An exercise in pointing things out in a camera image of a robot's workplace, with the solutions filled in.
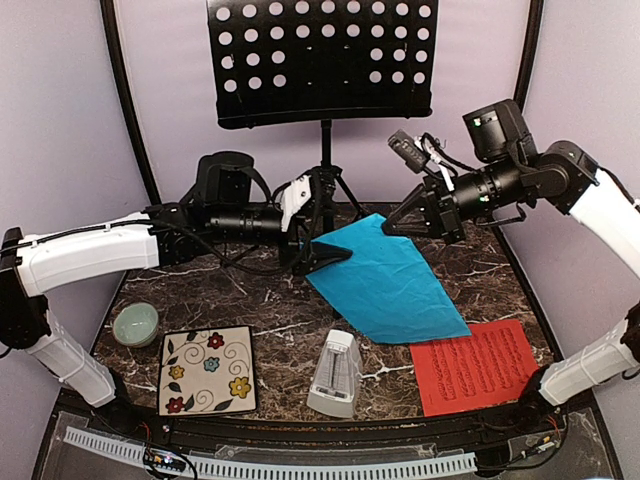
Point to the square floral plate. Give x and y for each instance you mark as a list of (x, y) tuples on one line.
[(205, 372)]

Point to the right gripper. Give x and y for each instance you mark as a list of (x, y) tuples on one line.
[(450, 222)]

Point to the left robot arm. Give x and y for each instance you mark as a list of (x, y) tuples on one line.
[(229, 213)]

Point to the green ceramic bowl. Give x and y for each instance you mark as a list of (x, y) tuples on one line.
[(136, 326)]

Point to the white metronome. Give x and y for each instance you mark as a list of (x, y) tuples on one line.
[(335, 386)]

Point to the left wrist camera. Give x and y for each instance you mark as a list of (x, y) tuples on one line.
[(294, 195)]

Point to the left black frame post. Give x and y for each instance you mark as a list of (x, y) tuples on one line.
[(128, 109)]

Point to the right black frame post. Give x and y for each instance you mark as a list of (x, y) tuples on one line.
[(528, 53)]

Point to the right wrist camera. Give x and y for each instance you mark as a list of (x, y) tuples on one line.
[(422, 155)]

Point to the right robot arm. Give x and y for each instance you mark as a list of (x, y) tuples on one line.
[(516, 173)]

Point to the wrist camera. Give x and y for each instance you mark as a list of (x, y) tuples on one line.
[(422, 155), (294, 195)]

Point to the black music stand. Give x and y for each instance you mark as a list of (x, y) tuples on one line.
[(278, 62)]

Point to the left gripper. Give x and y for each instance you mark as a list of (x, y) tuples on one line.
[(307, 260)]

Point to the red sheet music page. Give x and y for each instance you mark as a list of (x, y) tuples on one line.
[(489, 367)]

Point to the white cable duct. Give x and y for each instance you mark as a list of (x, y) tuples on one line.
[(240, 463)]

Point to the black frame post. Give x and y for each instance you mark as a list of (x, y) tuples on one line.
[(128, 109), (528, 53)]

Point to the blue sheet music page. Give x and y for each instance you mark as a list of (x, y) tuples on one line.
[(386, 290)]

